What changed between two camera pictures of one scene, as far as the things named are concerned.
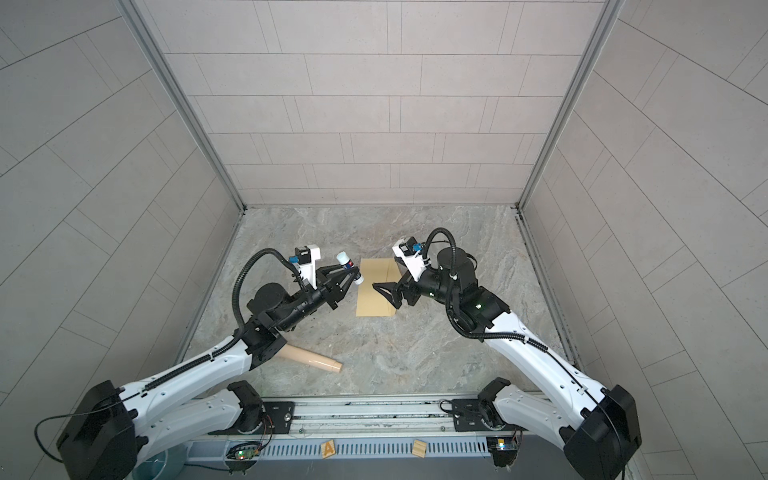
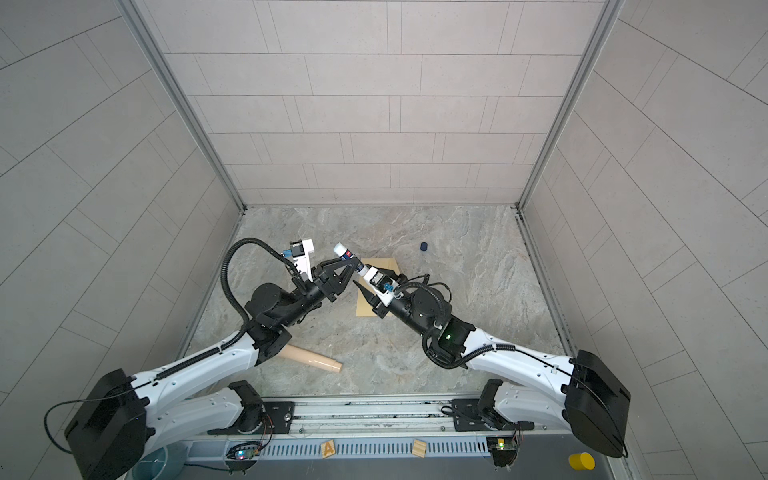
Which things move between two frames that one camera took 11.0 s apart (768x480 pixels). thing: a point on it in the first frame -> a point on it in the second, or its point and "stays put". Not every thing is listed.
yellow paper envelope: [370, 301] stays put
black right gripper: [408, 285] -> [373, 300]
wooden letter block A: [328, 449] stays put
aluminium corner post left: [152, 44] stays put
